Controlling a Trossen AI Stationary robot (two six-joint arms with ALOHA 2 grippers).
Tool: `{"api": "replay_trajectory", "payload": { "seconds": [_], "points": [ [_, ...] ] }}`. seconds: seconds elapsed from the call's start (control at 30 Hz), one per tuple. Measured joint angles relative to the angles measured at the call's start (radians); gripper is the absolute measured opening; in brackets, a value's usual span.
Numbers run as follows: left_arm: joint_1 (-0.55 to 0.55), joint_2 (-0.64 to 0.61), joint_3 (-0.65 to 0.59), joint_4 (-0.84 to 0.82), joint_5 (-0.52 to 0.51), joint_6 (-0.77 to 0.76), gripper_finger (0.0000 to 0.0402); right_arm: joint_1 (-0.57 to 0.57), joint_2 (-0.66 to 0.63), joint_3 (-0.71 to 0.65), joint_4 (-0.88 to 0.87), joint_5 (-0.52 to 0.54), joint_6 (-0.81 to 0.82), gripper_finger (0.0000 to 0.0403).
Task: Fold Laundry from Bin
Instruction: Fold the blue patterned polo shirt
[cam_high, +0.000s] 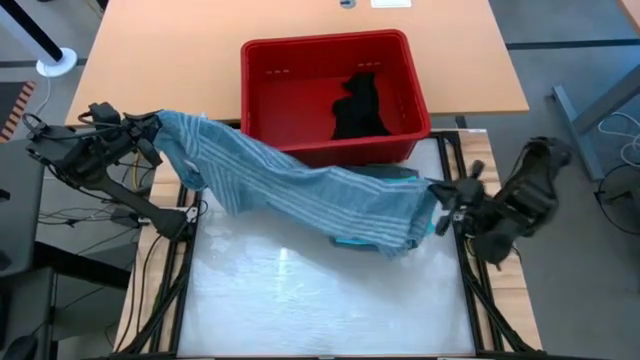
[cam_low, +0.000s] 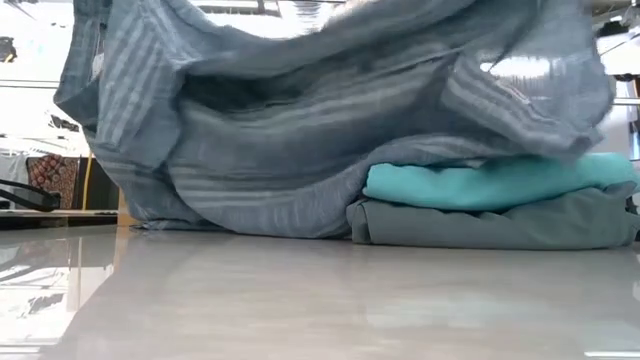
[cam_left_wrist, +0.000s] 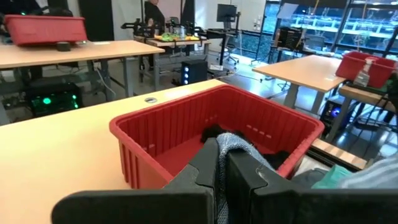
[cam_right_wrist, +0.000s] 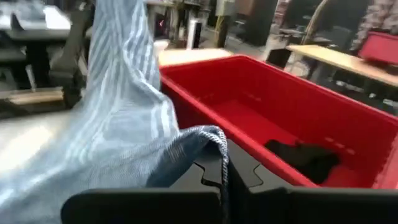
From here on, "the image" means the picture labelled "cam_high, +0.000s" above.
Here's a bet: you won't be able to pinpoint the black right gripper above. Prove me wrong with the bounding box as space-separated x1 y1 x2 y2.
429 159 489 238

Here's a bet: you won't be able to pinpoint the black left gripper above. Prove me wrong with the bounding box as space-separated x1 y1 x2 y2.
99 110 165 169

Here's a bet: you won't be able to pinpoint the grey-green trousers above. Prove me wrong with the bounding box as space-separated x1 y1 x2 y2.
344 163 421 182

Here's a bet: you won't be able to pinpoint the turquoise garment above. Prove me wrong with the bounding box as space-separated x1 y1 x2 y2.
329 167 437 251

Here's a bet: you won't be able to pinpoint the black garment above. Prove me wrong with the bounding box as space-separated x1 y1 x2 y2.
329 72 392 141

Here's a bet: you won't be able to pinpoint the blue grey striped garment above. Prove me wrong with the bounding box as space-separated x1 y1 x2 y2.
152 109 441 260

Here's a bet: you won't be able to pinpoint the red plastic laundry bin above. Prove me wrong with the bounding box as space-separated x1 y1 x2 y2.
239 28 433 169

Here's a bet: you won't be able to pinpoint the large tan wooden desk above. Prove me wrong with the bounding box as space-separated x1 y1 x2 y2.
64 0 530 130

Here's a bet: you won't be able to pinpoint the white pole stand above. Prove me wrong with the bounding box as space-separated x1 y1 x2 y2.
0 0 79 79

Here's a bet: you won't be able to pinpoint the hazard striped floor mat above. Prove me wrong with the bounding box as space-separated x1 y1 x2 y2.
0 80 36 145

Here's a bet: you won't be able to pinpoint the dark grey monitor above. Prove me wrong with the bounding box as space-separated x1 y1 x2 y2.
0 134 50 280

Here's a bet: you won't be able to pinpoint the grey metal table leg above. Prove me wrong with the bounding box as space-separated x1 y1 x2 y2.
551 63 640 182

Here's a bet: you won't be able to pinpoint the silver aluminium rail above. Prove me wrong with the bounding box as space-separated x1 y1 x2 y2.
133 206 200 225

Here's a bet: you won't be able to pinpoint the black aluminium table frame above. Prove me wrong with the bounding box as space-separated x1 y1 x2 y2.
112 128 539 360

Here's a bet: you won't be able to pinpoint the white floor cable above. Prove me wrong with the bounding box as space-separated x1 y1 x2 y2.
597 110 640 170

